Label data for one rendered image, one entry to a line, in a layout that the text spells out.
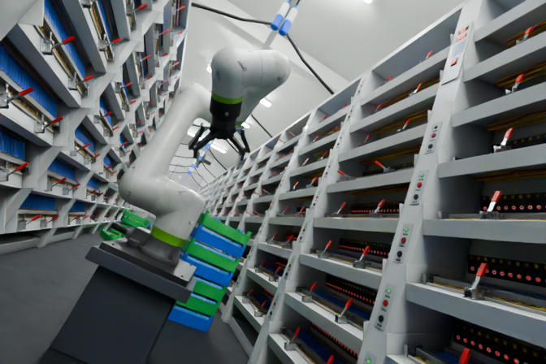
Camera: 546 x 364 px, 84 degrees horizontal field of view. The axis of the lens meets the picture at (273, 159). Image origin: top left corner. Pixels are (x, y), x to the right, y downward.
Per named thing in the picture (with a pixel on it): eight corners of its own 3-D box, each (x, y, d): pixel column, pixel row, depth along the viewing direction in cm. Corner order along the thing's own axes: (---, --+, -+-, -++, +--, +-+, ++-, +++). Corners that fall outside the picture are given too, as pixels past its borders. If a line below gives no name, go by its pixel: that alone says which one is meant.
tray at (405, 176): (414, 180, 103) (414, 153, 105) (326, 192, 160) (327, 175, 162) (458, 189, 110) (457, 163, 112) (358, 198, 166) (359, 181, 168)
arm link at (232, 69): (206, 39, 81) (220, 56, 74) (249, 41, 87) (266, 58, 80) (203, 87, 90) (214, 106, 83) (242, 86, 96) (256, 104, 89)
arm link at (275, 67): (225, 122, 113) (219, 94, 115) (253, 120, 119) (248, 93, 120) (266, 78, 82) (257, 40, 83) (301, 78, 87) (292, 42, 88)
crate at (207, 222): (200, 223, 163) (207, 210, 166) (192, 220, 181) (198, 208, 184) (246, 245, 174) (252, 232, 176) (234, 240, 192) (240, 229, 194)
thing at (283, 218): (305, 226, 162) (306, 200, 165) (268, 223, 219) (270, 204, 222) (338, 230, 169) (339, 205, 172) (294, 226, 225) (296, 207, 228)
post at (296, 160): (223, 322, 197) (318, 105, 250) (220, 317, 206) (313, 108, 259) (249, 332, 201) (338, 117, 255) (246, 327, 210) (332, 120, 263)
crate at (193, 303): (162, 298, 151) (170, 282, 154) (157, 287, 169) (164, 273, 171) (214, 317, 162) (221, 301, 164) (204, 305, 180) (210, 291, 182)
